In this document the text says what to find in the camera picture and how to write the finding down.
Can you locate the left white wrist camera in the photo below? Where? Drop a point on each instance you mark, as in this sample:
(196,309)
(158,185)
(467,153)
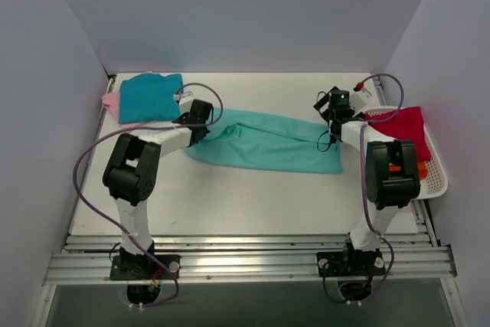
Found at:
(184,102)

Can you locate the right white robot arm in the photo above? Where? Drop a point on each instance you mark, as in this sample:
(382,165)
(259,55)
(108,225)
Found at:
(389,173)

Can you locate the aluminium rail frame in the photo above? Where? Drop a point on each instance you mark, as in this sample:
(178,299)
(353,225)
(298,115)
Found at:
(236,225)

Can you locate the folded pink t-shirt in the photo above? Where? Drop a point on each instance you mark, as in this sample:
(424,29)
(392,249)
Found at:
(111,103)

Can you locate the orange t-shirt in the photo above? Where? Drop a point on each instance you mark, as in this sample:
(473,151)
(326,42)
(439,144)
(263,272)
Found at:
(422,170)

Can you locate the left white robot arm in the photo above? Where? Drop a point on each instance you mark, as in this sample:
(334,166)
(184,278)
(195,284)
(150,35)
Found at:
(131,174)

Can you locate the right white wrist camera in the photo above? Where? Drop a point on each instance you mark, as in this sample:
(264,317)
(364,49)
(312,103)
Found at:
(361,97)

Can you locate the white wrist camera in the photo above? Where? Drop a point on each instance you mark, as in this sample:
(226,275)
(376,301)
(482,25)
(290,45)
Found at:
(361,97)
(184,102)

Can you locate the white plastic laundry basket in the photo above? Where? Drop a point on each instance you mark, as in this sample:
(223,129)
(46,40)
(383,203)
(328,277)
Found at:
(436,183)

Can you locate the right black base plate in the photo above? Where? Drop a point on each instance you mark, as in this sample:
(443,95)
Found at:
(338,264)

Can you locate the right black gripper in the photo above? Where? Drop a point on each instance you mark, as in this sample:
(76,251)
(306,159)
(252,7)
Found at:
(324,104)

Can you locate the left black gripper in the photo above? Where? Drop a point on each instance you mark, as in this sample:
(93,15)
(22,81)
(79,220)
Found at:
(203,128)

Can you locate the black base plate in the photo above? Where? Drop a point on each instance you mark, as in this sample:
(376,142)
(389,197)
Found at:
(338,264)
(129,268)

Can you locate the crimson red t-shirt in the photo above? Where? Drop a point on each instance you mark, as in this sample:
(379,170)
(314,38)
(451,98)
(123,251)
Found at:
(407,124)

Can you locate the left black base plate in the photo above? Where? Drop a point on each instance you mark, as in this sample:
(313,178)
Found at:
(129,268)

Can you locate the mint green t-shirt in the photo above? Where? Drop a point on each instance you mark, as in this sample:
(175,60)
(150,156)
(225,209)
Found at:
(262,141)

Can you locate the folded teal t-shirt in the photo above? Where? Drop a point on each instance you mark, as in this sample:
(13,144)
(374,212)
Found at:
(173,82)

